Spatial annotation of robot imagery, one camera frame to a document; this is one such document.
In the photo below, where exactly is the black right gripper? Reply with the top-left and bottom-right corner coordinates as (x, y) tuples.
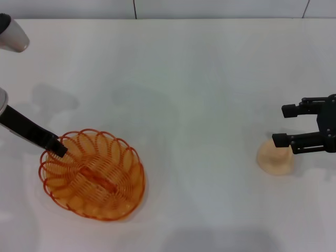
(272, 93), (336, 155)

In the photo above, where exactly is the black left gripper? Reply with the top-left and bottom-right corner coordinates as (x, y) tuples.
(0, 104), (69, 159)

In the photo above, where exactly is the cream coloured bread bun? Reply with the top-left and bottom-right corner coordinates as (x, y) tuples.
(256, 139), (295, 176)

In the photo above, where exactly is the orange plastic woven basket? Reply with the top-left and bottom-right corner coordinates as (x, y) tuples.
(38, 128), (145, 222)

